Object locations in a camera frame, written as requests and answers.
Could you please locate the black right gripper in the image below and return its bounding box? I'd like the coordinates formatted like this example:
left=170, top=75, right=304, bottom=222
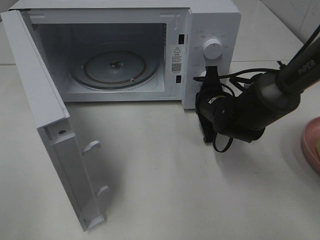
left=194, top=65, right=240, bottom=130

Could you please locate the pink round plate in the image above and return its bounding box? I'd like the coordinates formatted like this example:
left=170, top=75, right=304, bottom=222
left=300, top=116, right=320, bottom=176

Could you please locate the white glass microwave door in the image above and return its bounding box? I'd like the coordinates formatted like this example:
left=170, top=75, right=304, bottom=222
left=1, top=10, right=108, bottom=231

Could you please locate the white bread sandwich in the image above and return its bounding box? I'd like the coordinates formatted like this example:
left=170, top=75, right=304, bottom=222
left=315, top=140, right=320, bottom=161

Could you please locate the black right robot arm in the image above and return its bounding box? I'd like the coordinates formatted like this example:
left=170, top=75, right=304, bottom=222
left=194, top=28, right=320, bottom=143

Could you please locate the white lower microwave knob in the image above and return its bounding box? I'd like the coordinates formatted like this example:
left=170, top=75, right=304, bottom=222
left=199, top=71, right=207, bottom=77

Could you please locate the white microwave knob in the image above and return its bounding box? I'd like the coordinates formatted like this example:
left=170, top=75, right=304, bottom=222
left=202, top=37, right=223, bottom=60
left=199, top=71, right=207, bottom=77

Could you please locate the white upper microwave knob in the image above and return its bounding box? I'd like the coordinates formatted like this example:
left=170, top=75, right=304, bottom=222
left=202, top=37, right=223, bottom=60

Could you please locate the white microwave warning label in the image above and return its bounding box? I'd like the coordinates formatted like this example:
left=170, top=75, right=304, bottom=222
left=169, top=44, right=185, bottom=75

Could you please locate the white microwave oven body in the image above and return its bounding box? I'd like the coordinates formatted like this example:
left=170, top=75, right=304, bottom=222
left=6, top=7, right=242, bottom=109

